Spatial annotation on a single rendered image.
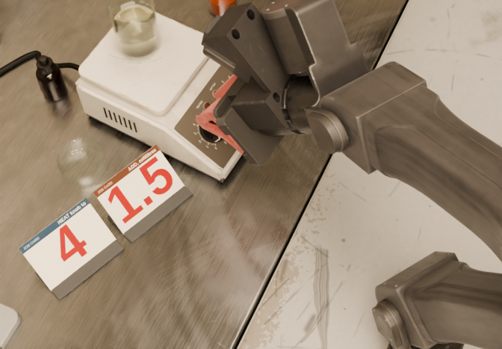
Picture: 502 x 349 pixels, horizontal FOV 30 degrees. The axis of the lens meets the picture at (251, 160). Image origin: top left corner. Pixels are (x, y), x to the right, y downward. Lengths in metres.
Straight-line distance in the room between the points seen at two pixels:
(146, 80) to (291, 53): 0.30
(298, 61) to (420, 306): 0.23
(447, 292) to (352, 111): 0.17
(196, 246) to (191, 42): 0.23
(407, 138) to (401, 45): 0.51
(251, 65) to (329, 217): 0.29
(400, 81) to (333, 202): 0.34
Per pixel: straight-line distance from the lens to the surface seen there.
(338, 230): 1.04
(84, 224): 1.04
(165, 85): 1.04
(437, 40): 1.20
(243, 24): 0.81
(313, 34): 0.77
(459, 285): 0.78
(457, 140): 0.67
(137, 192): 1.05
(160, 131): 1.04
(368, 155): 0.73
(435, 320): 0.81
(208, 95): 1.06
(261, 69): 0.82
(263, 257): 1.02
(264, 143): 0.89
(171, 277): 1.02
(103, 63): 1.07
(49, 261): 1.03
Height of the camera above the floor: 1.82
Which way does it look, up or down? 58 degrees down
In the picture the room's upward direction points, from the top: 4 degrees counter-clockwise
